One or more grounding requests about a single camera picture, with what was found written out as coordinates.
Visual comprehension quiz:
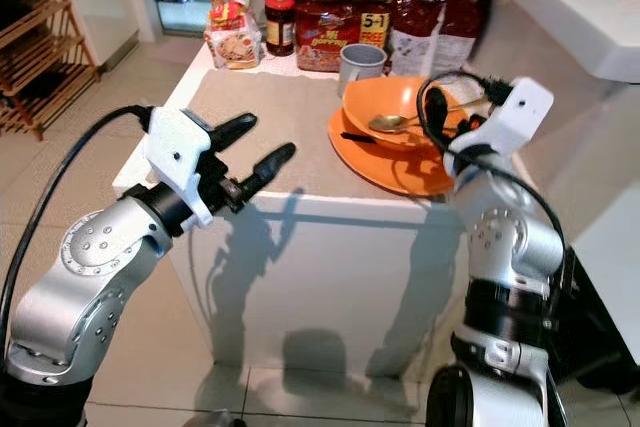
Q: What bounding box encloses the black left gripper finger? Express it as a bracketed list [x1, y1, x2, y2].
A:
[208, 112, 259, 151]
[238, 142, 298, 198]

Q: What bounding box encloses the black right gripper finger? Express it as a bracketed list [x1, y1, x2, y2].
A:
[422, 87, 453, 153]

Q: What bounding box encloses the golden metal spoon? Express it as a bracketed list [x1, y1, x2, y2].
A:
[367, 97, 491, 136]

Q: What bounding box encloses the orange bowl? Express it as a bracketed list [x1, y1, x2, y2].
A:
[342, 75, 461, 153]

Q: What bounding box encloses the orange plate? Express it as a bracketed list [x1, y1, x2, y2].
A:
[327, 107, 456, 198]

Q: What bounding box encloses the instant noodle packet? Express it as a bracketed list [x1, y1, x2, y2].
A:
[205, 25, 263, 70]

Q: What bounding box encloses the grey mug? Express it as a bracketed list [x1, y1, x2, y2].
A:
[337, 43, 388, 98]

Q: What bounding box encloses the red white snack bag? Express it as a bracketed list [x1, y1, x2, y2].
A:
[388, 0, 456, 78]
[450, 0, 493, 76]

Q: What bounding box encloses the red lidded sauce jar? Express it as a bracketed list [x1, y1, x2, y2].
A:
[264, 0, 297, 57]

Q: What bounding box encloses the white table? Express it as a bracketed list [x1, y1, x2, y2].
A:
[112, 42, 576, 388]

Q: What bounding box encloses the red multipack food package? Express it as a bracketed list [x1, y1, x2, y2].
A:
[295, 0, 393, 73]

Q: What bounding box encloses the white counter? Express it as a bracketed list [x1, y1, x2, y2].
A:
[460, 0, 640, 85]

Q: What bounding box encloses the wooden shoe rack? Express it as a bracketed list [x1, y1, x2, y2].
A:
[0, 0, 106, 141]

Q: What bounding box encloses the black bulky object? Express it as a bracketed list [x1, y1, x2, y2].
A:
[550, 247, 640, 398]

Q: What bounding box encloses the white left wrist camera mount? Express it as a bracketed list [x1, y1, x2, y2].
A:
[145, 105, 218, 230]

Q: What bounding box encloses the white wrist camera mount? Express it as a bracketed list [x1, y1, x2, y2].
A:
[145, 105, 218, 230]
[445, 75, 556, 184]

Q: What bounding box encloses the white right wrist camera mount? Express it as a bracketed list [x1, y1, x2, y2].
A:
[445, 75, 556, 184]

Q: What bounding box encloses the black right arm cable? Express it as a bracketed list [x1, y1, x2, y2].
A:
[416, 69, 573, 278]

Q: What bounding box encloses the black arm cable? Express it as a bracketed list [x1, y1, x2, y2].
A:
[416, 69, 573, 278]
[0, 105, 156, 348]

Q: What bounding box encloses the black utensil handle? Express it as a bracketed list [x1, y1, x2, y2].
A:
[340, 131, 381, 145]

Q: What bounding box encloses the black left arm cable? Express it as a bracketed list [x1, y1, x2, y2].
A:
[0, 105, 156, 348]

